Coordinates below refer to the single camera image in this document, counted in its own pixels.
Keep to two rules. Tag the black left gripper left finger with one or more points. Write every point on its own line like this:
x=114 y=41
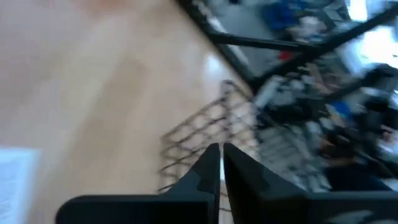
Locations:
x=174 y=208

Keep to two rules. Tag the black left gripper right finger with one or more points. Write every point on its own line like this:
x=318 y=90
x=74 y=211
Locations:
x=280 y=208

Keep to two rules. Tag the red storage bin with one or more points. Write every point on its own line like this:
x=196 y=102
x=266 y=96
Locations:
x=285 y=56

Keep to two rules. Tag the blue storage bin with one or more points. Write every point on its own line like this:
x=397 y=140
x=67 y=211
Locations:
x=280 y=15

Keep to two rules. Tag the white rectangular object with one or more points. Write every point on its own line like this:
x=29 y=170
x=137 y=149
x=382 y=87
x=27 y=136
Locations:
x=17 y=186

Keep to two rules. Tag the black table edge rail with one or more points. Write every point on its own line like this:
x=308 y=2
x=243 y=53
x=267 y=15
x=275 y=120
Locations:
x=230 y=53

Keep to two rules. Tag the black rig frame post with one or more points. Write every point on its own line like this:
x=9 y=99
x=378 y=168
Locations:
x=326 y=46

